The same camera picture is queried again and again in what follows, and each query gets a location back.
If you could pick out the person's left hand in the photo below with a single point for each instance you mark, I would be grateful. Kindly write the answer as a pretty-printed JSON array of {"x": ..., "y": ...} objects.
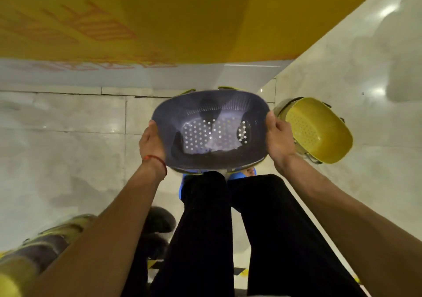
[{"x": 151, "y": 146}]

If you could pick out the black trousers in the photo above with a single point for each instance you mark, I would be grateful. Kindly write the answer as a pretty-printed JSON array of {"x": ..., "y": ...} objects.
[{"x": 204, "y": 240}]

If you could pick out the person's left forearm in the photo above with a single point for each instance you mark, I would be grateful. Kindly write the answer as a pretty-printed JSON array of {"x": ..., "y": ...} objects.
[{"x": 99, "y": 240}]

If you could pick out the blue left slipper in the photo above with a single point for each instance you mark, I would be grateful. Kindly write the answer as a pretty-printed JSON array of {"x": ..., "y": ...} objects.
[{"x": 181, "y": 188}]

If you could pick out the yellow grey display platform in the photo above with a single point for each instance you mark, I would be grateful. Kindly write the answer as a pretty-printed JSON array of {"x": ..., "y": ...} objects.
[{"x": 165, "y": 19}]

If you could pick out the person's right hand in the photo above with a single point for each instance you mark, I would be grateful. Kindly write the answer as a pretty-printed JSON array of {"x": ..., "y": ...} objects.
[{"x": 280, "y": 141}]

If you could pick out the blue right slipper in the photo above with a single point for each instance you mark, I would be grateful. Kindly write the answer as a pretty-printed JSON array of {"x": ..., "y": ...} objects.
[{"x": 237, "y": 175}]

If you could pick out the blue slipper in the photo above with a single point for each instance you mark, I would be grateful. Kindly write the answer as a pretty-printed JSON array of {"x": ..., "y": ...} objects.
[
  {"x": 181, "y": 188},
  {"x": 237, "y": 175}
]

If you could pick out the person's right forearm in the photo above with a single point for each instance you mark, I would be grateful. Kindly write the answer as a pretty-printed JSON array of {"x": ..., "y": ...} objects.
[{"x": 356, "y": 227}]

